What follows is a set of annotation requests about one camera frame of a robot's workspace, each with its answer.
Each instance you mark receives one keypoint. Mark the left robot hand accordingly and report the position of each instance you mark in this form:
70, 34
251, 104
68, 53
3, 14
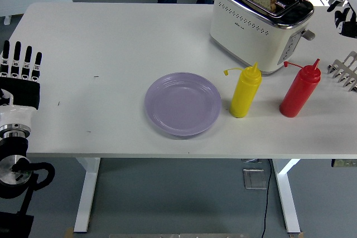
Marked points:
19, 93

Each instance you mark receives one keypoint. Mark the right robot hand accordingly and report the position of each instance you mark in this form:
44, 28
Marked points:
350, 18

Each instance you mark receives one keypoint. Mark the grey toaster lever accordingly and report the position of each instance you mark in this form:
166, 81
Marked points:
309, 35

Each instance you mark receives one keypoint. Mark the purple round plate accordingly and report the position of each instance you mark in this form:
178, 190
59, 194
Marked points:
182, 104

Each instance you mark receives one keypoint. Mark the metal floor socket plate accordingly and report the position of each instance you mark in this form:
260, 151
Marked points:
254, 179

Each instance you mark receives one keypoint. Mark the metal toast rack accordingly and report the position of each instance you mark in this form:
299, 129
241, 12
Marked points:
346, 68

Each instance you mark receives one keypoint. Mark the red squeeze bottle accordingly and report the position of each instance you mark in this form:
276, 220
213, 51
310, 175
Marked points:
299, 93

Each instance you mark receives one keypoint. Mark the white and chrome toaster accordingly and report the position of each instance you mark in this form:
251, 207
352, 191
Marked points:
251, 34

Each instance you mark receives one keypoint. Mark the white table leg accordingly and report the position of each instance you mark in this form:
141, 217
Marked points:
87, 193
287, 193

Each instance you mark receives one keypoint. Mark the yellow squeeze bottle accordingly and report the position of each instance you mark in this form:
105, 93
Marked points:
245, 93

